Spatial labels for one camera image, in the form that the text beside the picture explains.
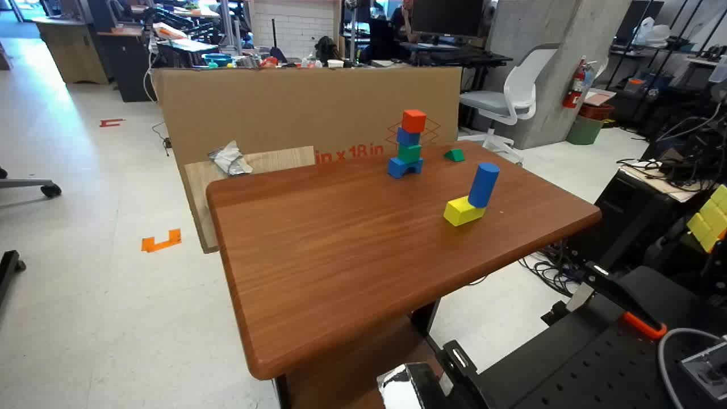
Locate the blue cylinder block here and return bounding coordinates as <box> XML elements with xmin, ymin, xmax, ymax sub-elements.
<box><xmin>467</xmin><ymin>161</ymin><xmax>502</xmax><ymax>212</ymax></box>

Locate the blue arch block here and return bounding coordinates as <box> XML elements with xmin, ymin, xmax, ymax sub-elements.
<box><xmin>386</xmin><ymin>155</ymin><xmax>425</xmax><ymax>181</ymax></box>

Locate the green cube block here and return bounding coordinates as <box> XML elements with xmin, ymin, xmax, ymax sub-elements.
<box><xmin>395</xmin><ymin>142</ymin><xmax>425</xmax><ymax>165</ymax></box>

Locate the blue cube block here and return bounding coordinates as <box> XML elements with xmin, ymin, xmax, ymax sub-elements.
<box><xmin>395</xmin><ymin>125</ymin><xmax>424</xmax><ymax>150</ymax></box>

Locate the yellow rectangular block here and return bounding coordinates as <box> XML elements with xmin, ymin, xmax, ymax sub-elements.
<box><xmin>441</xmin><ymin>192</ymin><xmax>488</xmax><ymax>229</ymax></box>

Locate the orange cube block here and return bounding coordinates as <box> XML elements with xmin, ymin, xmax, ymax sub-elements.
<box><xmin>400</xmin><ymin>106</ymin><xmax>430</xmax><ymax>136</ymax></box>

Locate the crumpled white paper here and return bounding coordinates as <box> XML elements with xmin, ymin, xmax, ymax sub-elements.
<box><xmin>210</xmin><ymin>139</ymin><xmax>255</xmax><ymax>179</ymax></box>

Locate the small light wooden panel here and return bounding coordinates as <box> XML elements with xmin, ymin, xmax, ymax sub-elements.
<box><xmin>183</xmin><ymin>142</ymin><xmax>319</xmax><ymax>255</ymax></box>

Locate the black desk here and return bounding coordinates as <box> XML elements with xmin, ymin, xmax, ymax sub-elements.
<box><xmin>400</xmin><ymin>40</ymin><xmax>516</xmax><ymax>92</ymax></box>

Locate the black clamp with white label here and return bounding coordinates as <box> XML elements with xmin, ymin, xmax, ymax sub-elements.
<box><xmin>441</xmin><ymin>339</ymin><xmax>484</xmax><ymax>389</ymax></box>

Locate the white grey office chair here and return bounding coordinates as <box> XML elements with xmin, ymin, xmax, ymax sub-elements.
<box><xmin>460</xmin><ymin>45</ymin><xmax>560</xmax><ymax>165</ymax></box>

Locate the orange floor marker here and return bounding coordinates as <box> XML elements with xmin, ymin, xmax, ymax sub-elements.
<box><xmin>138</xmin><ymin>228</ymin><xmax>185</xmax><ymax>255</ymax></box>

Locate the green bin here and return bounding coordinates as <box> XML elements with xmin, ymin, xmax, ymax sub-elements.
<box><xmin>567</xmin><ymin>115</ymin><xmax>605</xmax><ymax>148</ymax></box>

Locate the red fire extinguisher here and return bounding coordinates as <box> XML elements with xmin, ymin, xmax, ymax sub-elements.
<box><xmin>561</xmin><ymin>56</ymin><xmax>597</xmax><ymax>111</ymax></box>

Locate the grey concrete pillar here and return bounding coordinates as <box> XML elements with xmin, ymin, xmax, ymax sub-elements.
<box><xmin>484</xmin><ymin>0</ymin><xmax>633</xmax><ymax>150</ymax></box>

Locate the black cabinet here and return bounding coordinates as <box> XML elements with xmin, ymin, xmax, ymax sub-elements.
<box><xmin>96</xmin><ymin>27</ymin><xmax>154</xmax><ymax>104</ymax></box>

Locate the black perforated breadboard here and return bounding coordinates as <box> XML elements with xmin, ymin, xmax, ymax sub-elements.
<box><xmin>468</xmin><ymin>264</ymin><xmax>727</xmax><ymax>409</ymax></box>

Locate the light wooden cabinet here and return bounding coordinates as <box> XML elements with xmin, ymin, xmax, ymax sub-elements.
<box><xmin>32</xmin><ymin>17</ymin><xmax>110</xmax><ymax>87</ymax></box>

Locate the black chair base leg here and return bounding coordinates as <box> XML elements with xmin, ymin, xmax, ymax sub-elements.
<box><xmin>0</xmin><ymin>165</ymin><xmax>65</xmax><ymax>201</ymax></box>
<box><xmin>0</xmin><ymin>247</ymin><xmax>29</xmax><ymax>304</ymax></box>

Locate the white plastic bag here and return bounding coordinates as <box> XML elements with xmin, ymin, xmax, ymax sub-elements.
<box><xmin>633</xmin><ymin>16</ymin><xmax>672</xmax><ymax>49</ymax></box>

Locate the yellow padded panel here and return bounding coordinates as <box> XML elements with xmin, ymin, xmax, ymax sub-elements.
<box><xmin>686</xmin><ymin>181</ymin><xmax>727</xmax><ymax>255</ymax></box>

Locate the grey device box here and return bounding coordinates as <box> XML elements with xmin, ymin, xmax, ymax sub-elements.
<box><xmin>680</xmin><ymin>339</ymin><xmax>727</xmax><ymax>405</ymax></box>

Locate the black floor cable bundle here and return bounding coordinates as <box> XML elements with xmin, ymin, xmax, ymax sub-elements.
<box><xmin>521</xmin><ymin>253</ymin><xmax>601</xmax><ymax>299</ymax></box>

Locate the black clamp with orange handle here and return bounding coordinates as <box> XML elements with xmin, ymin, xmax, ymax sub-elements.
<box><xmin>563</xmin><ymin>264</ymin><xmax>670</xmax><ymax>344</ymax></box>

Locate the grey coiled cable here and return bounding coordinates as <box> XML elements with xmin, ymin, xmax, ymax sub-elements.
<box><xmin>656</xmin><ymin>324</ymin><xmax>727</xmax><ymax>409</ymax></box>

